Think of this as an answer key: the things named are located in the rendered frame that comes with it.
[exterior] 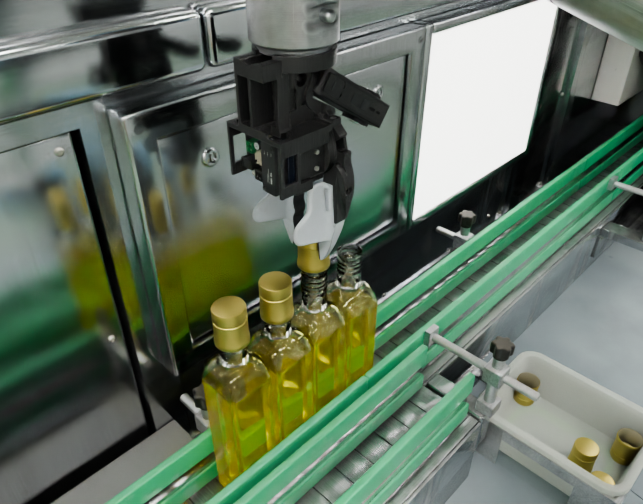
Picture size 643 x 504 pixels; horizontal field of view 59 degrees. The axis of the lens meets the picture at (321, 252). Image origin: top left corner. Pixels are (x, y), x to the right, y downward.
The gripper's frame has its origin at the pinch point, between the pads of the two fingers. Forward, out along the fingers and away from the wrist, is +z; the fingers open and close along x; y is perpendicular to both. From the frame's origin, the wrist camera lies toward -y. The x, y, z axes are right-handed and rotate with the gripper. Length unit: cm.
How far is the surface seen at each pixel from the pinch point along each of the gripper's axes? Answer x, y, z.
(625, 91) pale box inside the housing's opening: -9, -117, 15
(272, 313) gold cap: 1.4, 7.2, 5.3
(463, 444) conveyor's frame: 15.7, -12.4, 31.2
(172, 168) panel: -12.3, 8.1, -6.4
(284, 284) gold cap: 1.5, 5.5, 2.4
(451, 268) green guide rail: -3.2, -35.7, 24.3
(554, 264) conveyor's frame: 5, -59, 31
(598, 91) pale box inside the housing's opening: -14, -114, 16
